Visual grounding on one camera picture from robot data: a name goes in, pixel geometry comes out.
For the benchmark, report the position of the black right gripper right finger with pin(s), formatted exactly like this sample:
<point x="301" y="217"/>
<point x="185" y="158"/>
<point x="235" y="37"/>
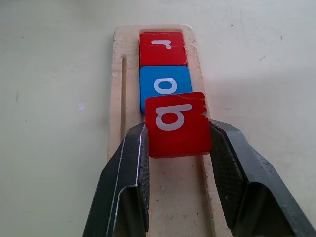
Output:
<point x="251" y="187"/>

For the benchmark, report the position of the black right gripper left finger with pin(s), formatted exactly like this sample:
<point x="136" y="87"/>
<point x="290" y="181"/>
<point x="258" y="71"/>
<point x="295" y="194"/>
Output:
<point x="118" y="187"/>

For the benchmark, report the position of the red letter b block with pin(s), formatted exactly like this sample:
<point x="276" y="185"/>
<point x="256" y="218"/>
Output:
<point x="177" y="133"/>

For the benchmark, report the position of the wooden letter tray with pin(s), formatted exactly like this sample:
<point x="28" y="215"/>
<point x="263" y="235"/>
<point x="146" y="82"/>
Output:
<point x="177" y="192"/>

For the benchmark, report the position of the blue letter o block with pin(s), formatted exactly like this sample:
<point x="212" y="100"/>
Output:
<point x="163" y="81"/>

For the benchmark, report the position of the red letter r block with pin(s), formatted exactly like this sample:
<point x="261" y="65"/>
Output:
<point x="161" y="49"/>

